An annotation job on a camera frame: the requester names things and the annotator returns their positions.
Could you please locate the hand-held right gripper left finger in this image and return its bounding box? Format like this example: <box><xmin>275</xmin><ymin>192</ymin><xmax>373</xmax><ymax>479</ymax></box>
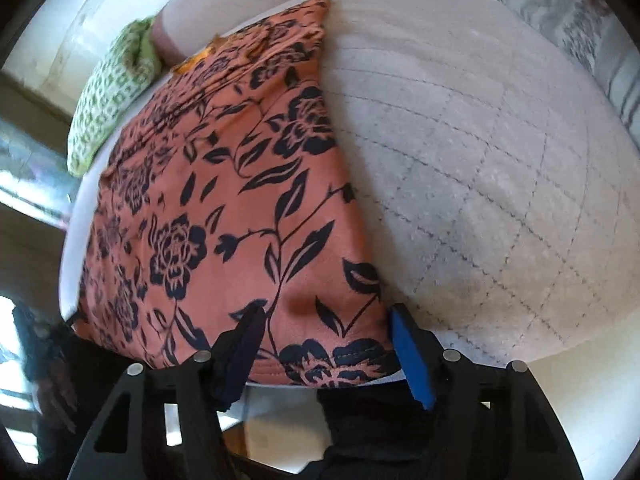
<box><xmin>60</xmin><ymin>302</ymin><xmax>268</xmax><ymax>480</ymax></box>

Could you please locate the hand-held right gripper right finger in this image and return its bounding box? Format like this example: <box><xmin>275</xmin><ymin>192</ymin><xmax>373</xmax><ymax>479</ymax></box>
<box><xmin>390</xmin><ymin>302</ymin><xmax>586</xmax><ymax>480</ymax></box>

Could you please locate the orange floral garment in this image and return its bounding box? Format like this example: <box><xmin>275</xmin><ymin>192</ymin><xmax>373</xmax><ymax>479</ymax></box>
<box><xmin>70</xmin><ymin>0</ymin><xmax>401</xmax><ymax>388</ymax></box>

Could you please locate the quilted bed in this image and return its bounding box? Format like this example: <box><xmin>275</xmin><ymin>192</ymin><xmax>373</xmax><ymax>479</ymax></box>
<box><xmin>57</xmin><ymin>0</ymin><xmax>636</xmax><ymax>391</ymax></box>

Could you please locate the green patterned pillow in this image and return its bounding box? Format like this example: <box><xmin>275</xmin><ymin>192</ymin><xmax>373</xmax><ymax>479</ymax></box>
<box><xmin>67</xmin><ymin>17</ymin><xmax>163</xmax><ymax>178</ymax></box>

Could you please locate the grey patterned blanket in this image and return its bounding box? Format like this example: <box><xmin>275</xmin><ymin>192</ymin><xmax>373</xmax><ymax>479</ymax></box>
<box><xmin>415</xmin><ymin>0</ymin><xmax>640</xmax><ymax>131</ymax></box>

